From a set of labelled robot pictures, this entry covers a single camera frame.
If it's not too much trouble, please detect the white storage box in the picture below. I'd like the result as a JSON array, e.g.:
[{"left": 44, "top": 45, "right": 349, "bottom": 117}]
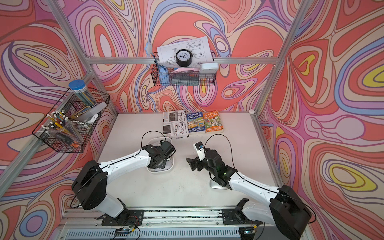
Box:
[{"left": 147, "top": 137, "right": 174, "bottom": 174}]

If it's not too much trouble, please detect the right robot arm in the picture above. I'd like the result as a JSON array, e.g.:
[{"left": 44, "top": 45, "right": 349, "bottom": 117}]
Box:
[{"left": 186, "top": 148, "right": 312, "bottom": 240}]

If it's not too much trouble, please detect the back wire basket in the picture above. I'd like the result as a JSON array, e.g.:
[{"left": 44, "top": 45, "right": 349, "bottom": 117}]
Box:
[{"left": 151, "top": 53, "right": 217, "bottom": 87}]

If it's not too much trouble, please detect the orange treehouse book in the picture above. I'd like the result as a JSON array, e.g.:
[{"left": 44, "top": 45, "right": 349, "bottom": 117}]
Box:
[{"left": 203, "top": 111, "right": 224, "bottom": 134}]

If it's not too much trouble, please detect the silver mouse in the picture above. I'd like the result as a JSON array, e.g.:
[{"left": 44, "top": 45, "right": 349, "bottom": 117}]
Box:
[{"left": 210, "top": 180, "right": 228, "bottom": 190}]

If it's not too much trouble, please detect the wire basket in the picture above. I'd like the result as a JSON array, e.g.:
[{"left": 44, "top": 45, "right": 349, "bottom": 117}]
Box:
[
  {"left": 33, "top": 88, "right": 110, "bottom": 153},
  {"left": 151, "top": 53, "right": 217, "bottom": 87}
]

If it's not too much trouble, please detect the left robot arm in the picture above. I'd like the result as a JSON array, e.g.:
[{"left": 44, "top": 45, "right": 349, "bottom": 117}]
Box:
[{"left": 72, "top": 140, "right": 176, "bottom": 219}]

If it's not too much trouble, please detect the white device in basket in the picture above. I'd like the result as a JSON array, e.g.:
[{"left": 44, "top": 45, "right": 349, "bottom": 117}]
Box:
[{"left": 199, "top": 63, "right": 219, "bottom": 75}]

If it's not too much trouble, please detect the left wire basket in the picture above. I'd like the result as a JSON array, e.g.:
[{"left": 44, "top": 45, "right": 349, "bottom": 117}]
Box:
[{"left": 33, "top": 88, "right": 110, "bottom": 153}]

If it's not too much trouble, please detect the newspaper print book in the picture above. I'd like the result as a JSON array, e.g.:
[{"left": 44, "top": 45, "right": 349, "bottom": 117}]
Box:
[{"left": 163, "top": 110, "right": 189, "bottom": 139}]

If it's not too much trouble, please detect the white paper sheet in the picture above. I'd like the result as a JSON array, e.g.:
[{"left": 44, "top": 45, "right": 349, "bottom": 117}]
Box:
[{"left": 157, "top": 37, "right": 214, "bottom": 68}]

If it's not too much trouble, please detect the blue lid pencil jar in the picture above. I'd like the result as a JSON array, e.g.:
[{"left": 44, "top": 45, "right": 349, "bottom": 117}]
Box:
[{"left": 69, "top": 80, "right": 97, "bottom": 108}]

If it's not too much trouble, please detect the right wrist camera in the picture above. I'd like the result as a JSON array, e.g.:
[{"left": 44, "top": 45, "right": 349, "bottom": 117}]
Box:
[{"left": 194, "top": 142, "right": 206, "bottom": 162}]

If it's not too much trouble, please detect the clear pen cup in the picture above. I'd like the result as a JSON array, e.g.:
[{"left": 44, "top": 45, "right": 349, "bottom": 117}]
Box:
[{"left": 44, "top": 111, "right": 84, "bottom": 145}]

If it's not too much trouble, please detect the black round clock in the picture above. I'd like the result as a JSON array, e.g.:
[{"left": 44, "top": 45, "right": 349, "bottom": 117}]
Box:
[{"left": 176, "top": 49, "right": 193, "bottom": 68}]

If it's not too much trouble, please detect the blue treehouse book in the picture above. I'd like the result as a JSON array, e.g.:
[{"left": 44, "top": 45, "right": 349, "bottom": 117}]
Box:
[{"left": 186, "top": 112, "right": 206, "bottom": 135}]

